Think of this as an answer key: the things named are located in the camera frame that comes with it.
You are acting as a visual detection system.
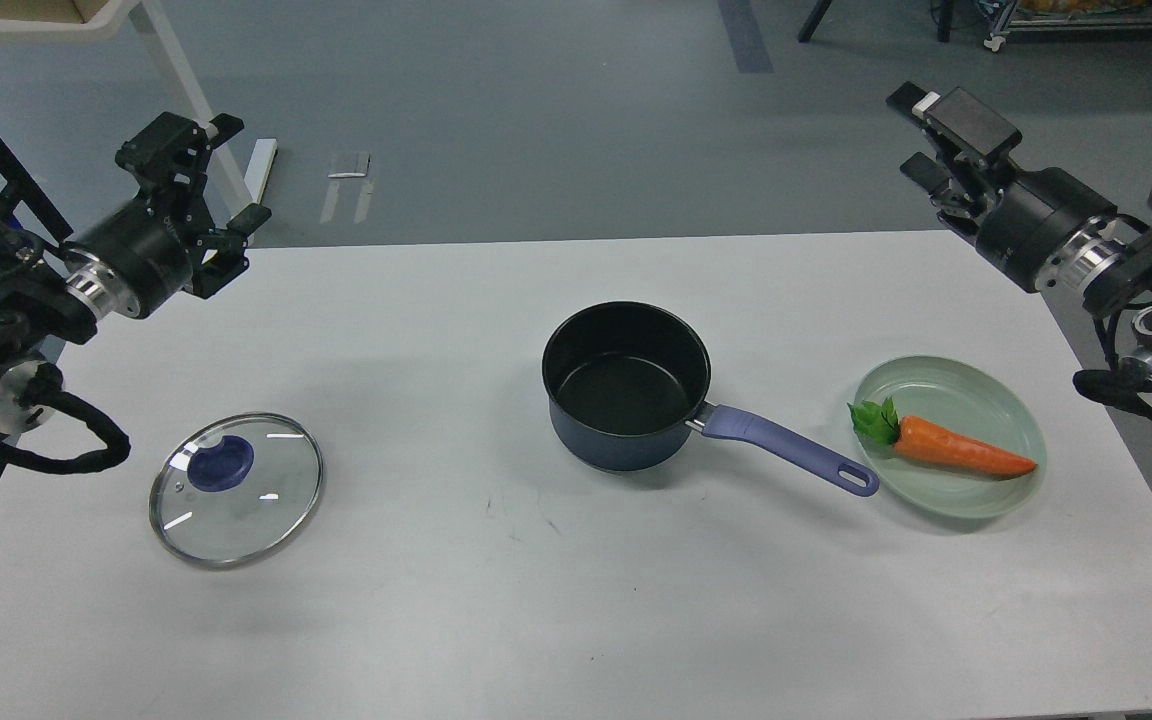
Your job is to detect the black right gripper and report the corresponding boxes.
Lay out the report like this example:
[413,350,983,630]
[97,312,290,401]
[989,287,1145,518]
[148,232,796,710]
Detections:
[886,82,1117,293]

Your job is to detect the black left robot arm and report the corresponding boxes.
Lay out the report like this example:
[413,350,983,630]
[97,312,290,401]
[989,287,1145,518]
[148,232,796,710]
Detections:
[0,111,271,477]

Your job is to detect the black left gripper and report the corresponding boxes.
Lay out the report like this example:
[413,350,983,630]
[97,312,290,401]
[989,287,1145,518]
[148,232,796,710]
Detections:
[61,111,273,320]

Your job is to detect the black furniture legs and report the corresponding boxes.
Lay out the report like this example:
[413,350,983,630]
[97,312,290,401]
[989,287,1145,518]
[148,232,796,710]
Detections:
[794,1,970,45]

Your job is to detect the pale green plate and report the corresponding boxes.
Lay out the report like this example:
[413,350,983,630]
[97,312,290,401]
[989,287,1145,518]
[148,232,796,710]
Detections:
[852,355,1047,521]

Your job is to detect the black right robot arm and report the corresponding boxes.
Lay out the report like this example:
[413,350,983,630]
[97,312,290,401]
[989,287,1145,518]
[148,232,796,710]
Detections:
[886,82,1152,423]

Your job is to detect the blue saucepan purple handle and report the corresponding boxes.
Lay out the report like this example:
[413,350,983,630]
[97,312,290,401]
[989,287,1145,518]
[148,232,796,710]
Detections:
[541,301,880,498]

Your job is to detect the metal wheeled cart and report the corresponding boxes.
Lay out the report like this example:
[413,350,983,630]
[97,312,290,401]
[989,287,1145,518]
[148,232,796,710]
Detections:
[977,1,1152,53]

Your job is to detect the orange toy carrot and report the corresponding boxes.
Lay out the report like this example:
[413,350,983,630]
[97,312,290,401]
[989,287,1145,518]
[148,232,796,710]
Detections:
[847,397,1038,479]

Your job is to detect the white desk with legs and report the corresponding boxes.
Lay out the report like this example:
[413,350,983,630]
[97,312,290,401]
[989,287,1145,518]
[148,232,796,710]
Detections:
[0,0,280,250]

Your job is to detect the glass pot lid blue knob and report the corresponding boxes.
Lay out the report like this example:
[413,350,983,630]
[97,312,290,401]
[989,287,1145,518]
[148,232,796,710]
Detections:
[147,412,325,571]

